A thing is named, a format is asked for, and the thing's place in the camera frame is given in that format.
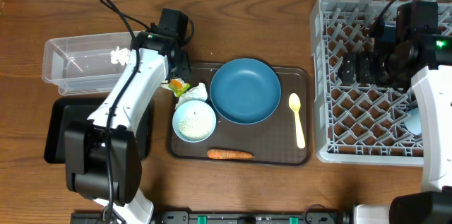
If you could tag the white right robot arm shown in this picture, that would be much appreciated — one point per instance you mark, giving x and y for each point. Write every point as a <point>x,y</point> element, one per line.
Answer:
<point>422,63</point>

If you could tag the white tissue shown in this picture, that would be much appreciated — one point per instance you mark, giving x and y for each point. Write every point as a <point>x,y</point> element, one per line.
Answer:
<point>120,56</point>

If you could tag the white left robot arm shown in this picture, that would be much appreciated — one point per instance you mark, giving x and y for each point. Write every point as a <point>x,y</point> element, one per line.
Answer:
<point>101,154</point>

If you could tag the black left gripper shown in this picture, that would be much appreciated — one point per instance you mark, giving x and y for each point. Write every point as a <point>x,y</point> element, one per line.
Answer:
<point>184,68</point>

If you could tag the grey plastic dishwasher rack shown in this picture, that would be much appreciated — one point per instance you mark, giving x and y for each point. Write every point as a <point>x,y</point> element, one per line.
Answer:
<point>361,123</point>

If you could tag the light blue plastic cup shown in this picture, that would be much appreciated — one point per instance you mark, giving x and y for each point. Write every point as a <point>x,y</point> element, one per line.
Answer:
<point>413,122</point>

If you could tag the pale yellow plastic spoon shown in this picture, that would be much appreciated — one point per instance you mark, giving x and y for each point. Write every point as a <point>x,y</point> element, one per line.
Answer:
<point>295,105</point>

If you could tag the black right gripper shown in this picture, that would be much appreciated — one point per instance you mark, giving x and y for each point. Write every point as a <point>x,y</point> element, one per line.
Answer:
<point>364,59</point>

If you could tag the dark brown serving tray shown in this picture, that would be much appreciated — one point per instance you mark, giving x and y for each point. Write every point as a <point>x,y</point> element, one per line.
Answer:
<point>272,141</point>

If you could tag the orange carrot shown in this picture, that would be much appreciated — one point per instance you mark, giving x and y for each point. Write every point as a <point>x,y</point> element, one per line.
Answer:
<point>221,154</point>

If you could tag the green orange snack wrapper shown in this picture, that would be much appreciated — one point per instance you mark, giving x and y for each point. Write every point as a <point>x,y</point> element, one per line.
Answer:
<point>177,86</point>

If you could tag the black plastic bin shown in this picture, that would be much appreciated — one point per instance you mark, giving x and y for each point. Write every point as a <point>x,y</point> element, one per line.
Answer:
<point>66,110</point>

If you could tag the clear plastic bin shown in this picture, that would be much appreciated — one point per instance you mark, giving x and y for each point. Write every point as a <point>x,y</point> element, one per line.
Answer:
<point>83,65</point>

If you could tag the dark blue plate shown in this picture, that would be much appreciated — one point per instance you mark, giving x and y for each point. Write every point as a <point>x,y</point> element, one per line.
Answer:
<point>245,91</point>

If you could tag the light blue bowl with rice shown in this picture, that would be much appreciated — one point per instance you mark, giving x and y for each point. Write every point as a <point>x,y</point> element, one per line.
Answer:
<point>194,121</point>

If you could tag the crumpled white napkin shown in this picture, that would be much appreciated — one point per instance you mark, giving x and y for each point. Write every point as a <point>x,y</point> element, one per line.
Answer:
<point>197,93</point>

